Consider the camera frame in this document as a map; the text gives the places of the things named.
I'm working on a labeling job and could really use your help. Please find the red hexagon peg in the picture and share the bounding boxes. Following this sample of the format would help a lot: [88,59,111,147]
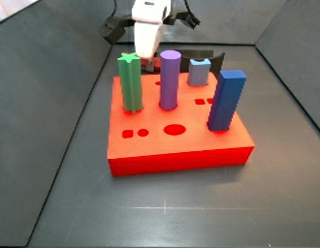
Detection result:
[140,59,155,73]

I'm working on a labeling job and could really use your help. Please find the purple cylinder peg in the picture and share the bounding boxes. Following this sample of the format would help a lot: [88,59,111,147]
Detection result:
[159,50,180,110]

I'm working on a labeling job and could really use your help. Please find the dark blue square peg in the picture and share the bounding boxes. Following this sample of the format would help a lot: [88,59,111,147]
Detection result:
[207,70,247,132]

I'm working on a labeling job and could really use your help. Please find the green star peg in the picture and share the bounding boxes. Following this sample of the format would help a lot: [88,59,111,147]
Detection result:
[117,53,143,113]

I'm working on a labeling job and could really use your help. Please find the red peg board block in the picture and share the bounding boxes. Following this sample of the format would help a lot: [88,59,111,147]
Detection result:
[107,73,255,176]

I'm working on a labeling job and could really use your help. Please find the light blue arch peg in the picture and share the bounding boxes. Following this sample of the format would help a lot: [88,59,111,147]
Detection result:
[187,59,211,86]

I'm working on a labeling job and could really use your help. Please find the black curved peg stand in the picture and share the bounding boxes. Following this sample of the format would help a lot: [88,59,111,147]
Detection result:
[179,49,224,77]

